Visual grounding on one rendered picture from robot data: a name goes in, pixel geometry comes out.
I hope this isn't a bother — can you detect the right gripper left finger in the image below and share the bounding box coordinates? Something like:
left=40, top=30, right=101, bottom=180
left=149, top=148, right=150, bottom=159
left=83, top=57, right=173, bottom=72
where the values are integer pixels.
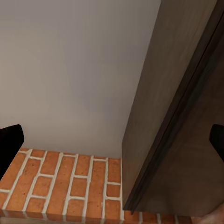
left=0, top=124, right=24, bottom=180

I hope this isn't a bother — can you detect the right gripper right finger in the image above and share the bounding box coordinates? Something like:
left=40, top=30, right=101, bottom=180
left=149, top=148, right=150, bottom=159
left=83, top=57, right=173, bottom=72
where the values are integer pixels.
left=209, top=124, right=224, bottom=162

